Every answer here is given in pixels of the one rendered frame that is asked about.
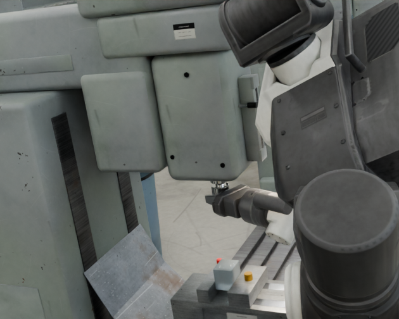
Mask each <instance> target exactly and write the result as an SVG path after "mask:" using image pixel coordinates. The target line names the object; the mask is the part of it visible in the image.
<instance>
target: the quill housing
mask: <svg viewBox="0 0 399 319"><path fill-rule="evenodd" d="M151 68H152V72H153V80H154V85H155V92H156V99H157V104H158V111H159V116H160V123H161V131H162V135H163V142H164V146H165V154H166V159H167V166H168V172H169V174H170V176H171V177H172V178H173V179H175V180H192V181H225V182H230V181H233V180H235V179H237V178H238V177H239V176H240V174H242V173H243V172H244V171H245V169H247V167H249V166H250V165H251V163H252V161H248V160H247V154H246V144H245V138H244V128H243V117H242V112H241V108H238V104H241V102H240V96H239V86H238V78H239V77H240V76H242V75H248V74H251V71H250V66H248V67H246V68H243V67H241V66H240V65H239V63H238V61H237V59H236V57H235V55H234V53H233V52H232V49H228V50H220V51H205V52H196V53H180V54H165V55H156V56H155V57H154V58H153V59H152V62H151Z"/></svg>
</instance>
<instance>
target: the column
mask: <svg viewBox="0 0 399 319"><path fill-rule="evenodd" d="M139 224H141V225H142V227H143V229H144V230H145V231H146V233H147V235H148V236H149V238H150V239H151V233H150V229H149V222H148V215H147V211H146V205H145V200H144V194H143V187H142V183H141V176H140V173H139V172H102V171H101V170H100V169H99V168H98V165H97V161H96V155H95V152H94V146H93V142H92V136H91V130H90V126H89V120H88V117H87V111H86V105H85V101H84V95H83V91H82V89H63V90H51V91H30V92H7V93H0V319H113V318H112V316H111V315H110V313H109V312H108V310H107V309H106V307H105V306H104V304H103V303H102V301H101V300H100V298H99V297H98V295H97V294H96V292H95V291H94V289H93V288H92V286H91V285H90V283H89V281H88V280H87V279H86V277H85V275H84V272H85V271H87V270H88V269H89V268H90V267H91V266H92V265H93V264H95V262H97V261H98V260H99V259H100V258H101V257H102V256H104V255H105V254H106V253H107V252H108V251H109V250H110V249H111V248H113V247H114V246H115V245H116V244H117V243H119V242H120V241H121V240H122V239H123V238H124V237H125V236H126V235H127V234H129V233H130V232H131V231H133V230H134V229H135V228H136V227H137V226H138V225H139ZM151 241H152V240H151Z"/></svg>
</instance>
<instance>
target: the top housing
mask: <svg viewBox="0 0 399 319"><path fill-rule="evenodd" d="M224 1H226V0H77V6H78V10H79V13H80V15H81V16H83V17H84V18H97V17H103V16H113V15H124V14H131V13H142V12H147V11H158V10H165V9H175V8H185V7H191V6H202V5H208V4H219V3H223V2H224Z"/></svg>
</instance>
